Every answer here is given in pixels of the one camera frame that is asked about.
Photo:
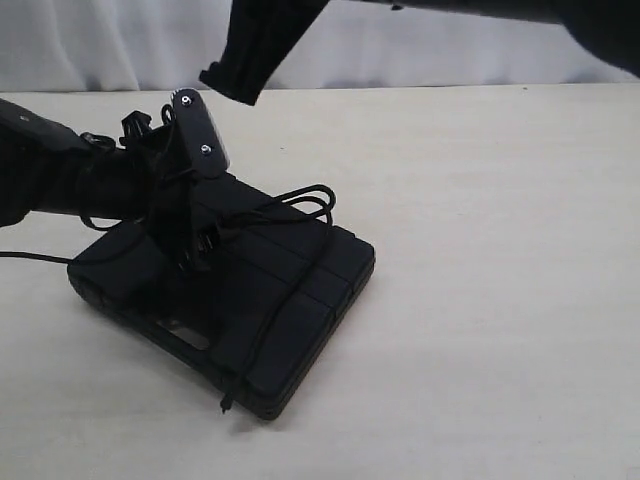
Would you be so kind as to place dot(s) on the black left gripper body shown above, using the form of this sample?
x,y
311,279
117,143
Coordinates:
x,y
173,205

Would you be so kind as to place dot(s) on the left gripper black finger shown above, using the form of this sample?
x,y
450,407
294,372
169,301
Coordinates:
x,y
206,237

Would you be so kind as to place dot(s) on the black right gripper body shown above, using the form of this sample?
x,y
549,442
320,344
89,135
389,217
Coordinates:
x,y
265,32

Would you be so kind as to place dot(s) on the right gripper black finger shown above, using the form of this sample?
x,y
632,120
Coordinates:
x,y
241,75

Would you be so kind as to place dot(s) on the black plastic carrying case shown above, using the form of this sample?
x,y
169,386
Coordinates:
x,y
254,322

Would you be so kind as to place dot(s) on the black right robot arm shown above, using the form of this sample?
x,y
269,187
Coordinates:
x,y
361,44

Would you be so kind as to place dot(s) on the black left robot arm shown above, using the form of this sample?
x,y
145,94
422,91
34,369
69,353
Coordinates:
x,y
148,178

